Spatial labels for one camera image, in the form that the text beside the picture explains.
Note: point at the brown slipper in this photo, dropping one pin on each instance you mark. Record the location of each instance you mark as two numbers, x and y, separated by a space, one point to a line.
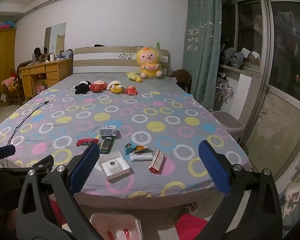
187 206

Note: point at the pile of grey clothes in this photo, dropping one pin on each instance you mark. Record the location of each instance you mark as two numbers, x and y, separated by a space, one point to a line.
237 56

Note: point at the dark green box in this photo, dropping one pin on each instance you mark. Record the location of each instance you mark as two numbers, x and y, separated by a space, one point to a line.
107 145

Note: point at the white plastic bag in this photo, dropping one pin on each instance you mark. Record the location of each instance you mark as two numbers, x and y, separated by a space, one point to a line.
117 227

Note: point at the pink and blue bundle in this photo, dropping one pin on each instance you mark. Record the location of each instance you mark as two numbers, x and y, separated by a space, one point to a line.
5 25

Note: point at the wall mirror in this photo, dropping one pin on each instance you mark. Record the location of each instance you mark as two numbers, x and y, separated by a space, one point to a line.
55 38

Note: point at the bed with circle-print sheet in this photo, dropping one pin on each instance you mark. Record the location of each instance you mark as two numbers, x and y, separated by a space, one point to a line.
140 110

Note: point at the red and white box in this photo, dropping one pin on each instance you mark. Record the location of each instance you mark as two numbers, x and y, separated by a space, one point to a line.
157 164

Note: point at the yellow wardrobe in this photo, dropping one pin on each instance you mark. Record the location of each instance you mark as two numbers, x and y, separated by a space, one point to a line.
2 55

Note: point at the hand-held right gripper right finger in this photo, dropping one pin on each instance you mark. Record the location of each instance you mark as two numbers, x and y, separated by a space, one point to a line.
213 167

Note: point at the grey trash bin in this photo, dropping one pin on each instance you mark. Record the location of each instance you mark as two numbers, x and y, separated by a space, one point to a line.
228 122

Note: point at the white and blue box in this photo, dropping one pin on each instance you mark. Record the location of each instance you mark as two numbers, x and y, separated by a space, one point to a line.
108 130

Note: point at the yellow and white plush toy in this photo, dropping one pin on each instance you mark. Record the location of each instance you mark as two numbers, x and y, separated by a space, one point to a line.
115 86

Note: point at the window frame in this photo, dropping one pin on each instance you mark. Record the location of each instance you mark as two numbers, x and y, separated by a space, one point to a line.
265 30

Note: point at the large yellow plush toy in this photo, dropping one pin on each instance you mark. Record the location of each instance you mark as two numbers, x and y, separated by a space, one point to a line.
148 63

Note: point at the patterned grey cloth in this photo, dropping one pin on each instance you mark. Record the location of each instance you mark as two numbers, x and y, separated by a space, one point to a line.
295 192

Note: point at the green bottle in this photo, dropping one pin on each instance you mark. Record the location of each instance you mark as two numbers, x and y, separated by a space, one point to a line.
158 45

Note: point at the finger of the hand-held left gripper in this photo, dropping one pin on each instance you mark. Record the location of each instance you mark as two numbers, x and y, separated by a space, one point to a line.
6 150
43 162

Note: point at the small red plush toy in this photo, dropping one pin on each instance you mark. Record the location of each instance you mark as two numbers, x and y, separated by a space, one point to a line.
131 90

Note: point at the red snack wrapper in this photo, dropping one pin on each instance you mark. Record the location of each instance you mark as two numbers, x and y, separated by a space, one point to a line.
87 141

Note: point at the pink box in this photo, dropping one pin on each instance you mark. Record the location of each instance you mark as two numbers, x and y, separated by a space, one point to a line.
41 87

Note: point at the green curtain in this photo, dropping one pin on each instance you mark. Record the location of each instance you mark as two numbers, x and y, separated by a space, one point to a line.
202 42

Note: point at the yellow duck plush toy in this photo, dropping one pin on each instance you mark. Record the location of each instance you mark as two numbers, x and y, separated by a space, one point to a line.
134 77

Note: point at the wooden chair with clothes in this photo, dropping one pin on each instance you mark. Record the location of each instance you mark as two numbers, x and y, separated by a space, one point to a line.
13 87

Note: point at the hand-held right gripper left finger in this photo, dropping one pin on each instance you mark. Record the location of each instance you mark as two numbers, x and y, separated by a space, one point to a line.
86 165

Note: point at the blue candy wrapper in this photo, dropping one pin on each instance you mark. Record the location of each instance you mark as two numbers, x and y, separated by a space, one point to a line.
128 148

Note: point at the white open box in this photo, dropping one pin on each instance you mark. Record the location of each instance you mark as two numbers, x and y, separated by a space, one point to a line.
115 166

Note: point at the black and white plush toy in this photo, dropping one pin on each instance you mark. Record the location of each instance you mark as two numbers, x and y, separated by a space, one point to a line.
82 87

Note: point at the brown chair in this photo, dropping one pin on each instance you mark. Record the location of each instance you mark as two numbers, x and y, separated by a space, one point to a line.
182 78

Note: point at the wooden desk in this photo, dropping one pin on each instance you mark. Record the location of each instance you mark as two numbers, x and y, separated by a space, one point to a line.
48 72

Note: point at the white snack packet orange print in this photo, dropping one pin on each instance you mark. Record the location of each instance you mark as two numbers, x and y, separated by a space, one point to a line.
140 148

